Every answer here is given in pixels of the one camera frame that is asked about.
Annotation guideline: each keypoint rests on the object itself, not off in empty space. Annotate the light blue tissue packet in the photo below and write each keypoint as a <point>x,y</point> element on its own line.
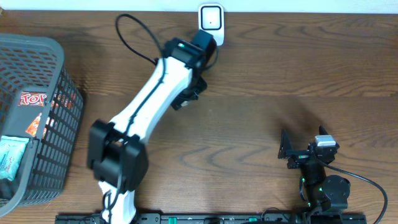
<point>12,151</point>

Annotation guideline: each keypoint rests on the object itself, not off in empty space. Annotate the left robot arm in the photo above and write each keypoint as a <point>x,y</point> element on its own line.
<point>117,149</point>

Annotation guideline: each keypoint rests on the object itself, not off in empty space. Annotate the orange snack box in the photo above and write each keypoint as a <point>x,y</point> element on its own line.
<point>33,127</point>

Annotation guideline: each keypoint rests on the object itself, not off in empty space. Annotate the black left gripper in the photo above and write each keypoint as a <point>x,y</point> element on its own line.
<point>199,83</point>

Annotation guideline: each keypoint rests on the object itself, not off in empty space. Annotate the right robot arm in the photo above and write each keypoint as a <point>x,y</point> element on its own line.
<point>326,195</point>

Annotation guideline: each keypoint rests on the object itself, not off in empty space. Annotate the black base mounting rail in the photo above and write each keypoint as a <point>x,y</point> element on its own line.
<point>156,218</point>

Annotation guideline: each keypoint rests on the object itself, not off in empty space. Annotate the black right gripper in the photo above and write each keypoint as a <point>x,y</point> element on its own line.
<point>286,150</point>

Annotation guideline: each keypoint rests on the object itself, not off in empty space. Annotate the white barcode scanner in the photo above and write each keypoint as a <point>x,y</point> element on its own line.
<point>211,20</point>

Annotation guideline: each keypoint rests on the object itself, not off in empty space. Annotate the grey plastic mesh basket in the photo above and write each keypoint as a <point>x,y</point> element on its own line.
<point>36,64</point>

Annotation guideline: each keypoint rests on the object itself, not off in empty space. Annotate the red Top chocolate bar wrapper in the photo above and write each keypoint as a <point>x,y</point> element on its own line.
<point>28,98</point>

